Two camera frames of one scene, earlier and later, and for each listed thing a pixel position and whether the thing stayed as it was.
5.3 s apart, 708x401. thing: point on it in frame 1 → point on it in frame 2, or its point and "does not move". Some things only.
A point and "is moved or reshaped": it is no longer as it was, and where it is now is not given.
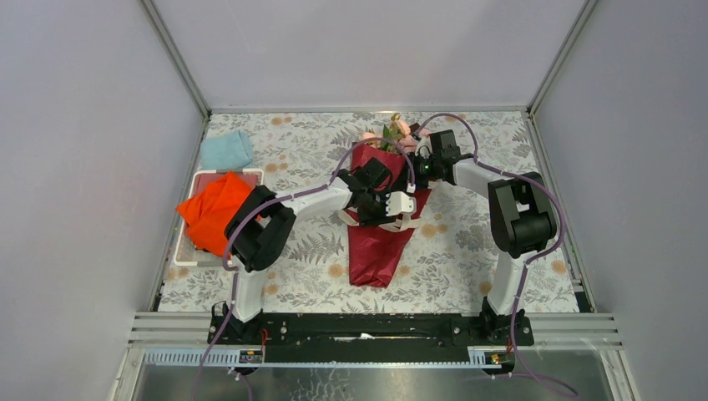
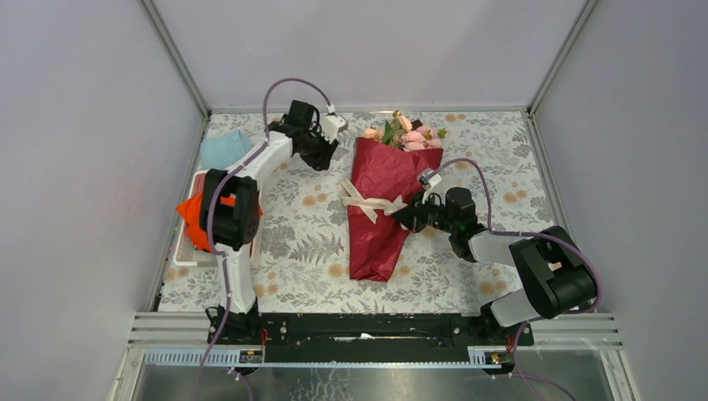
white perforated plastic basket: [187, 254] does not move
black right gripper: [418, 183] → [412, 215]
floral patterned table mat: [448, 265] does not move
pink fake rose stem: [407, 144] → [427, 133]
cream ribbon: [402, 225] is moved or reshaped
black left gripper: [378, 216] → [321, 160]
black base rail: [374, 337] does not move
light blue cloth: [226, 153] does not move
